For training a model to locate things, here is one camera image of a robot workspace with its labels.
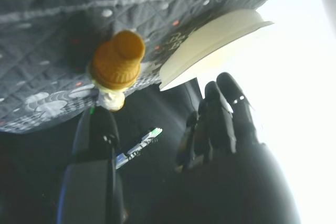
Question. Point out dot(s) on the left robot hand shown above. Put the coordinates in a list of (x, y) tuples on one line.
[(225, 187)]

